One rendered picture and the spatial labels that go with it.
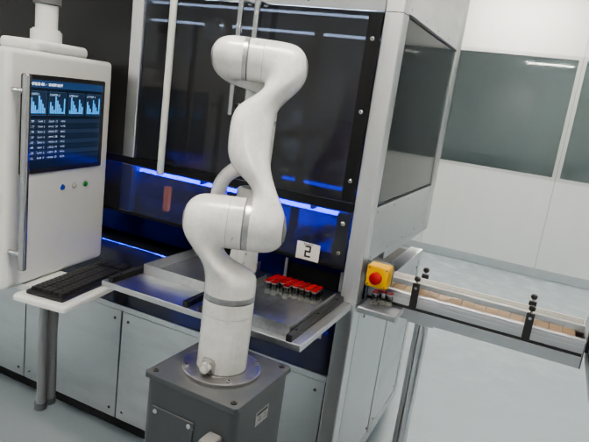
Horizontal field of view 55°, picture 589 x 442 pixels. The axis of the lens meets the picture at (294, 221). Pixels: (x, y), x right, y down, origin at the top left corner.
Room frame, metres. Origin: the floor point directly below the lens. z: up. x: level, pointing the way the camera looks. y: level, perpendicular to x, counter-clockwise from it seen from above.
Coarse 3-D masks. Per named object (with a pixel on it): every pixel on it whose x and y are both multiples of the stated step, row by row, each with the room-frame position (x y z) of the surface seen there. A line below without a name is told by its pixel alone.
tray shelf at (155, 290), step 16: (256, 272) 1.96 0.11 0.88; (112, 288) 1.65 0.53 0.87; (128, 288) 1.64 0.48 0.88; (144, 288) 1.65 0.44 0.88; (160, 288) 1.67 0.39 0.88; (176, 288) 1.69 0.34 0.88; (160, 304) 1.58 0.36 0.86; (176, 304) 1.56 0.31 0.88; (320, 320) 1.59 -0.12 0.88; (336, 320) 1.63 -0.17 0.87; (256, 336) 1.45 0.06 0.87; (272, 336) 1.43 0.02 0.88; (304, 336) 1.46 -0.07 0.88
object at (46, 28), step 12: (36, 0) 1.88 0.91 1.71; (48, 0) 1.88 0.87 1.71; (60, 0) 1.92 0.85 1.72; (36, 12) 1.89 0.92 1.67; (48, 12) 1.89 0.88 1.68; (36, 24) 1.89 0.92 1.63; (48, 24) 1.89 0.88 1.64; (36, 36) 1.87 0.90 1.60; (48, 36) 1.88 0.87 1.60; (60, 36) 1.92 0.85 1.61
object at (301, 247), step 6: (300, 246) 1.84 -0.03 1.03; (312, 246) 1.82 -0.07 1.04; (318, 246) 1.81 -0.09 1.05; (300, 252) 1.84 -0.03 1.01; (306, 252) 1.83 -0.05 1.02; (312, 252) 1.82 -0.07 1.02; (318, 252) 1.81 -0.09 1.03; (300, 258) 1.84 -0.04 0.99; (306, 258) 1.83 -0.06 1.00; (312, 258) 1.82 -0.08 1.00; (318, 258) 1.81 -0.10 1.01
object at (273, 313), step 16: (256, 288) 1.79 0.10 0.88; (256, 304) 1.64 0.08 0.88; (272, 304) 1.65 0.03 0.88; (288, 304) 1.67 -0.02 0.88; (304, 304) 1.69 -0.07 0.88; (320, 304) 1.63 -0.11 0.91; (256, 320) 1.48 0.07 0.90; (272, 320) 1.46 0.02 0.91; (288, 320) 1.55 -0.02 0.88; (304, 320) 1.53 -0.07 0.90
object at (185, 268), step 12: (192, 252) 2.03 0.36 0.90; (144, 264) 1.78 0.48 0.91; (156, 264) 1.83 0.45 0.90; (168, 264) 1.90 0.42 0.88; (180, 264) 1.92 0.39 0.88; (192, 264) 1.94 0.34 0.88; (156, 276) 1.76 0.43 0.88; (168, 276) 1.74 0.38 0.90; (180, 276) 1.72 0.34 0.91; (192, 276) 1.81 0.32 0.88; (204, 276) 1.83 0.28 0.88; (192, 288) 1.70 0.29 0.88
